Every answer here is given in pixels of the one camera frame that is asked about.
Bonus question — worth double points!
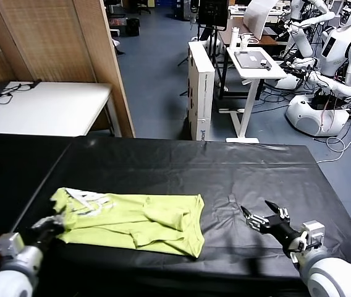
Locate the black tripod stand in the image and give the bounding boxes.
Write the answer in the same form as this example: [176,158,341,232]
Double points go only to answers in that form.
[178,27,226,67]

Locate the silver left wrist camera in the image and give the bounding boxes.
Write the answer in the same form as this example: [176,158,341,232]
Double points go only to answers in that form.
[0,232,25,257]

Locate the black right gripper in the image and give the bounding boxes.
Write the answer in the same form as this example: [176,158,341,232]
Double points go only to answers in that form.
[240,200,303,258]

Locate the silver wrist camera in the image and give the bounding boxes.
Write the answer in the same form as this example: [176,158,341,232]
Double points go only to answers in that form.
[298,220,326,250]
[0,232,25,257]

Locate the white cup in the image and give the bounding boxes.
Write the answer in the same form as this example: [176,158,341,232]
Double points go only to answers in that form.
[239,33,253,51]

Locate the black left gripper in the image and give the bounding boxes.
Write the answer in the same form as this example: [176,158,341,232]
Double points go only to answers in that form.
[32,195,66,249]

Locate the black cable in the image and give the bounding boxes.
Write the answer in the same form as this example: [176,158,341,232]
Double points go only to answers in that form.
[0,79,42,106]

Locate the black side table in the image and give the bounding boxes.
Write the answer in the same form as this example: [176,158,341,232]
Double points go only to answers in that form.
[0,132,71,238]

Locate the wooden folding screen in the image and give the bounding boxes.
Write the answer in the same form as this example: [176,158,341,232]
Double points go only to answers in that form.
[0,0,136,139]

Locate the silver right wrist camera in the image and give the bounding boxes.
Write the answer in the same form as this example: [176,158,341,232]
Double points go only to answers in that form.
[298,220,326,250]

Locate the tall white cardboard box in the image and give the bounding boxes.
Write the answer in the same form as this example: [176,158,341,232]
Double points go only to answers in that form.
[187,41,216,142]

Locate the white standing desk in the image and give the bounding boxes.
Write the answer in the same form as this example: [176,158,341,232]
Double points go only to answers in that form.
[218,46,288,144]

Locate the white water bottle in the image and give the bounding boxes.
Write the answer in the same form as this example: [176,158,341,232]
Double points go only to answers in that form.
[229,27,240,50]

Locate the white folding table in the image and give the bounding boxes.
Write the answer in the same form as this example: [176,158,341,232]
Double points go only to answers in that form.
[0,81,122,139]

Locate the black trash bin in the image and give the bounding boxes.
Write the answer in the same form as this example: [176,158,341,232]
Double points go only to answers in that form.
[125,17,141,37]

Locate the white humanoid robot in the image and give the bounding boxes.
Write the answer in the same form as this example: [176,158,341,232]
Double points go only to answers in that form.
[274,0,351,105]
[287,0,336,59]

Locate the white curved sheet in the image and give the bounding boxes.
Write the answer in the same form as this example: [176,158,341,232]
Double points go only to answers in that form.
[243,0,278,40]

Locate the white floor cable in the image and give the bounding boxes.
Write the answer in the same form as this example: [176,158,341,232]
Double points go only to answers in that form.
[313,134,351,164]

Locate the grey laptop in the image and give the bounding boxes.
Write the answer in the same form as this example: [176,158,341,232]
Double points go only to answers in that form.
[234,51,273,69]

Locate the brown desk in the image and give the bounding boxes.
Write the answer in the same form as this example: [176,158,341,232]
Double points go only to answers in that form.
[218,17,291,48]

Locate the yellow-green t-shirt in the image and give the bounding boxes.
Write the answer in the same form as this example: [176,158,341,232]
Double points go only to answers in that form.
[51,187,206,259]

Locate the black monitor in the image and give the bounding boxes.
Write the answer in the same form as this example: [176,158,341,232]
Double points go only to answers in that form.
[197,0,229,32]

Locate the black table cover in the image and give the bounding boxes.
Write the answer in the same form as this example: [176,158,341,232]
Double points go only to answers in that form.
[7,138,351,297]

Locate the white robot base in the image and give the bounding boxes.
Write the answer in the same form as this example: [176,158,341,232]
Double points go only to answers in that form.
[285,94,350,137]

